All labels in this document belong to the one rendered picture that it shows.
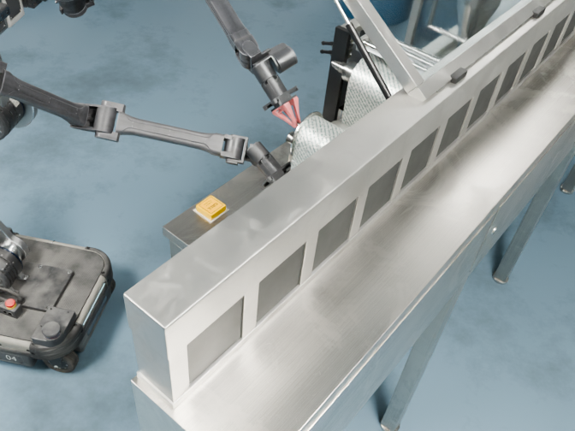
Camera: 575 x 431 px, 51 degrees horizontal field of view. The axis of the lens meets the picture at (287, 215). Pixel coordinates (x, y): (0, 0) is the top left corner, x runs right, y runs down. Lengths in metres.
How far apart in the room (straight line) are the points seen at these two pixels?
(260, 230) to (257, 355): 0.23
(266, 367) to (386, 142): 0.44
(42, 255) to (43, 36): 2.37
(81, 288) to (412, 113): 1.83
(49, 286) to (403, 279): 1.82
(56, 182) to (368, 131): 2.62
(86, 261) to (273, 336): 1.82
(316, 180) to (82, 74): 3.50
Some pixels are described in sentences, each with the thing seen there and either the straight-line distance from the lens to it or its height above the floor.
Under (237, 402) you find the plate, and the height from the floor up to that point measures 1.44.
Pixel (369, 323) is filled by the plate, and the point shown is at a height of 1.44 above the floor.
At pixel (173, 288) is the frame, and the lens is 0.82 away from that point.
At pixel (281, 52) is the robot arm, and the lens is 1.76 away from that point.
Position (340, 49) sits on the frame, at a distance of 1.91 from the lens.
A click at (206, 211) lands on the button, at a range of 1.95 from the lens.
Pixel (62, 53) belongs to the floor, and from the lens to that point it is 4.64.
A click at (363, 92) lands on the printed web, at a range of 1.79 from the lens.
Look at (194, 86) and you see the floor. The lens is 4.20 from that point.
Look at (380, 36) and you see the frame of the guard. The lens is 1.22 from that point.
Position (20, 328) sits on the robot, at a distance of 2.62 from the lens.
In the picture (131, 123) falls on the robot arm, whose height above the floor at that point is 1.23.
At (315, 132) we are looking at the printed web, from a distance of 1.67.
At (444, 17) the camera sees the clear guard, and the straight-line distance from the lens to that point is 1.40.
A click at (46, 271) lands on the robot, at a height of 0.26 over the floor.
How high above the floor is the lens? 2.30
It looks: 45 degrees down
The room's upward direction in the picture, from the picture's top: 7 degrees clockwise
